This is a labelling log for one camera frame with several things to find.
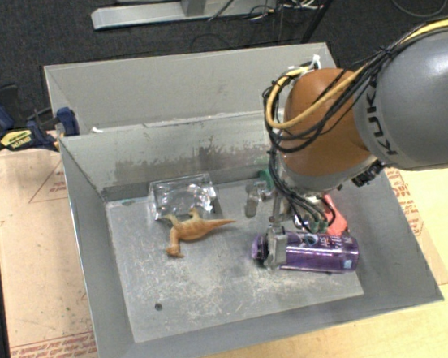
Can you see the grey metal fitting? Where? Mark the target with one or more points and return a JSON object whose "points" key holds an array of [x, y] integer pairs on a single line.
{"points": [[251, 201]]}

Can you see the small green block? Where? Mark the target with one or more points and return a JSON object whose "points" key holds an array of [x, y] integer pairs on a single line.
{"points": [[265, 177]]}

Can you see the red flat block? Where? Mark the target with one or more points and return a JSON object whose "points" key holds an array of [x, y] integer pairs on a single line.
{"points": [[337, 222]]}

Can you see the brown cardboard board red print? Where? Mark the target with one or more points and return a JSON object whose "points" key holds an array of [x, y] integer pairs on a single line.
{"points": [[38, 260]]}

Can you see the orange toy dinosaur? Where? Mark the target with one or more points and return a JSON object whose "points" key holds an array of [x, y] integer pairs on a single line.
{"points": [[191, 229]]}

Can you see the purple plastic bottle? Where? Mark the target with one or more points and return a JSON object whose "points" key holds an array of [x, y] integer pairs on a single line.
{"points": [[320, 253]]}

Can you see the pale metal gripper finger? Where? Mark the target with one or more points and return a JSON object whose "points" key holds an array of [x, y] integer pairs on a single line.
{"points": [[275, 249]]}

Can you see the grey metal bin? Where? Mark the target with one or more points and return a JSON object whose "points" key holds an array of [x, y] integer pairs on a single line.
{"points": [[223, 297]]}

